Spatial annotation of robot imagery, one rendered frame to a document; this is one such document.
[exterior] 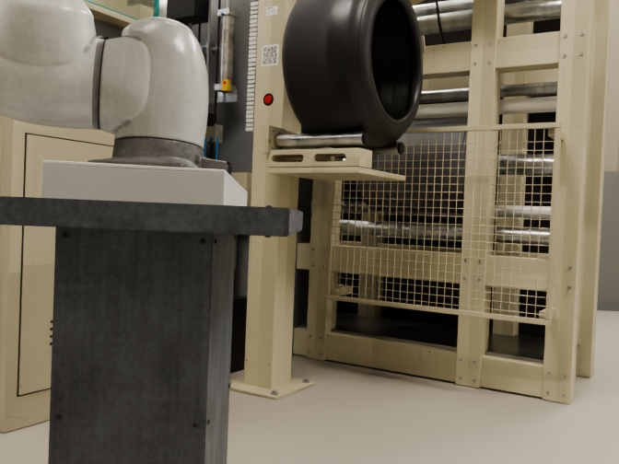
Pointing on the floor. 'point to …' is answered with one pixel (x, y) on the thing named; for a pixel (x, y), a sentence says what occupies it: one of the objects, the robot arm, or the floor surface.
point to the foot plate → (271, 389)
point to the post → (269, 81)
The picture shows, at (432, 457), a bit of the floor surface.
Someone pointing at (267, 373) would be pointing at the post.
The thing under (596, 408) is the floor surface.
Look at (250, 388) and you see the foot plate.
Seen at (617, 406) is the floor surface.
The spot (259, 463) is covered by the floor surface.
